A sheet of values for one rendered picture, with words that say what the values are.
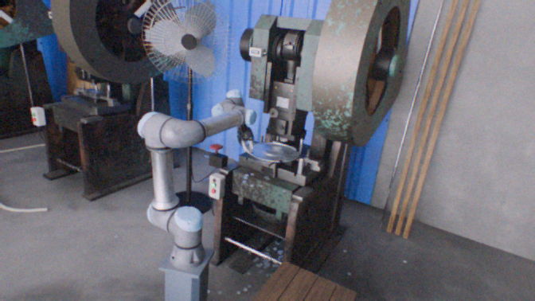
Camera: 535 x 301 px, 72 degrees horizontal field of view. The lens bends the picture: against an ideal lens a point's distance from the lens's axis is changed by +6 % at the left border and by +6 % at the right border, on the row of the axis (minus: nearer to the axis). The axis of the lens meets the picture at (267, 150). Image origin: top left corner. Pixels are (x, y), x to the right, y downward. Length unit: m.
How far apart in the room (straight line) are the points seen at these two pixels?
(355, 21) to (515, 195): 2.05
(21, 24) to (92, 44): 1.82
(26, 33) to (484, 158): 4.23
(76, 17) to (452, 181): 2.85
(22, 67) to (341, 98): 3.79
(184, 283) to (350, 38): 1.22
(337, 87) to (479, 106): 1.65
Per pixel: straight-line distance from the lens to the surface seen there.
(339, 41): 1.46
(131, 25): 2.74
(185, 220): 1.53
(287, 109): 1.93
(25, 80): 4.71
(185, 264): 1.62
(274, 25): 1.94
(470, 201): 3.16
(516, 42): 2.92
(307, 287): 1.75
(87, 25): 2.64
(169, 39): 2.48
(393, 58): 1.77
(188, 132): 1.37
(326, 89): 1.48
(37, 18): 4.49
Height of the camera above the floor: 1.50
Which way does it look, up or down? 21 degrees down
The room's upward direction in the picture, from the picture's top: 6 degrees clockwise
